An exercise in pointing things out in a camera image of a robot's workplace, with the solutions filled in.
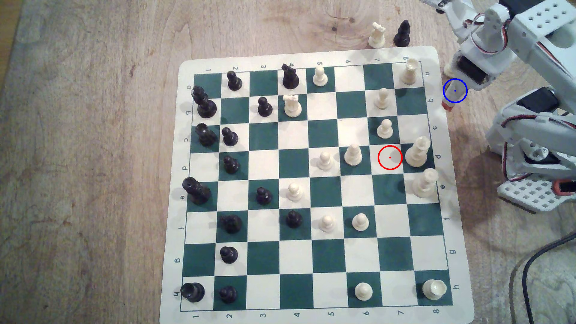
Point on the white printed robot arm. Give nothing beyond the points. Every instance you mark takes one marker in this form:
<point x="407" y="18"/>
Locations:
<point x="544" y="27"/>

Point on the tall black chess piece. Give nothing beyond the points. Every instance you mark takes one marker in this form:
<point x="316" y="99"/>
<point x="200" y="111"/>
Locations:
<point x="198" y="192"/>
<point x="206" y="107"/>

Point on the red black clamp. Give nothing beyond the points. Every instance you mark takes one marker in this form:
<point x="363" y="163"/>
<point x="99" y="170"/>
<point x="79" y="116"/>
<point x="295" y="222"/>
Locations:
<point x="564" y="186"/>

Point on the white chess bishop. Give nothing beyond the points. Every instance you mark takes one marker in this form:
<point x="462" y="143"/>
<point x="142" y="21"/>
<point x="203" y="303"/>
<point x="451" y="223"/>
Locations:
<point x="353" y="156"/>

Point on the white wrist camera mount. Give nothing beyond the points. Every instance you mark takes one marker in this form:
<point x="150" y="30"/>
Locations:
<point x="461" y="18"/>

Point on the white chess knight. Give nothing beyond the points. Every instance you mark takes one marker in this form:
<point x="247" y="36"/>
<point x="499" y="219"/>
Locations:
<point x="377" y="39"/>
<point x="292" y="108"/>

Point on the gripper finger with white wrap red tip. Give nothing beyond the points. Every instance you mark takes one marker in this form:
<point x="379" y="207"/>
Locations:
<point x="456" y="85"/>
<point x="447" y="106"/>

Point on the black chess rook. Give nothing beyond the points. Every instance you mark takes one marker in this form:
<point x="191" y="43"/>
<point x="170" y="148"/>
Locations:
<point x="193" y="292"/>

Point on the black chess pawn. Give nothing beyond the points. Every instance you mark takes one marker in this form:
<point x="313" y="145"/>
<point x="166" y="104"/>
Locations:
<point x="263" y="196"/>
<point x="231" y="165"/>
<point x="228" y="294"/>
<point x="264" y="108"/>
<point x="230" y="137"/>
<point x="294" y="219"/>
<point x="229" y="255"/>
<point x="234" y="82"/>

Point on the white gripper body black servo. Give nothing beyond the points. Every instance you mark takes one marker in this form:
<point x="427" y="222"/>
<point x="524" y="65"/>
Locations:
<point x="468" y="72"/>

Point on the white chess rook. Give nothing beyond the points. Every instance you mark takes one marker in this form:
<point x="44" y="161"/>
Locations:
<point x="408" y="74"/>
<point x="434" y="290"/>

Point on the white chess pawn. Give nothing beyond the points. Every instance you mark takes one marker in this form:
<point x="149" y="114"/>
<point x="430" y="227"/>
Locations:
<point x="360" y="222"/>
<point x="320" y="78"/>
<point x="363" y="292"/>
<point x="327" y="224"/>
<point x="384" y="130"/>
<point x="294" y="193"/>
<point x="325" y="162"/>
<point x="382" y="100"/>

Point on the green white chess mat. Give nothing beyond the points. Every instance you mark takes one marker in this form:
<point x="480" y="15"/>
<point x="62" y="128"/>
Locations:
<point x="292" y="162"/>

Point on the white chess king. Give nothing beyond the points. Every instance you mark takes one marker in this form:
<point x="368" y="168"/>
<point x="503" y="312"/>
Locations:
<point x="424" y="185"/>

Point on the small white chess piece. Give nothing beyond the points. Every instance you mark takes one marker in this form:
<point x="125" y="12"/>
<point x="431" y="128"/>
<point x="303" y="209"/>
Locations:
<point x="448" y="71"/>

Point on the white chess queen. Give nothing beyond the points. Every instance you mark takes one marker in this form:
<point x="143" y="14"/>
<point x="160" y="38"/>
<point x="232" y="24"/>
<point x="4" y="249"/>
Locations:
<point x="417" y="155"/>

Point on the black chess knight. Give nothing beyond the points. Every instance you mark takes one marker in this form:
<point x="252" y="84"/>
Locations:
<point x="290" y="78"/>
<point x="232" y="223"/>

